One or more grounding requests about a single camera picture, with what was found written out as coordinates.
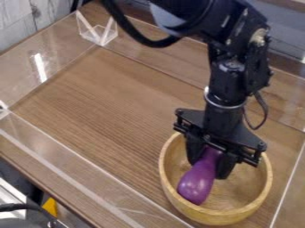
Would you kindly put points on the clear acrylic tray enclosure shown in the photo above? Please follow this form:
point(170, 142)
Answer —
point(88, 114)

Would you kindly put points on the black and yellow device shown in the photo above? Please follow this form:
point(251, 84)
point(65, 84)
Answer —
point(20, 212)

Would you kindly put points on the purple toy eggplant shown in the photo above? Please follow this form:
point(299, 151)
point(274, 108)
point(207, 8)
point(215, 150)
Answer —
point(195, 183)

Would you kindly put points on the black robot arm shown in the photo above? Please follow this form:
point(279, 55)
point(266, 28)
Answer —
point(234, 30)

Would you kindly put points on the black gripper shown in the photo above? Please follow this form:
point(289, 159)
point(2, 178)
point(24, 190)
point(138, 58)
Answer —
point(221, 127)

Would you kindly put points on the brown wooden bowl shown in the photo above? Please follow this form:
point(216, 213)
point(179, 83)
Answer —
point(235, 197)

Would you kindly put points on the clear acrylic corner bracket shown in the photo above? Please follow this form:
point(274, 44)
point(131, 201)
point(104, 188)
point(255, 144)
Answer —
point(97, 34)

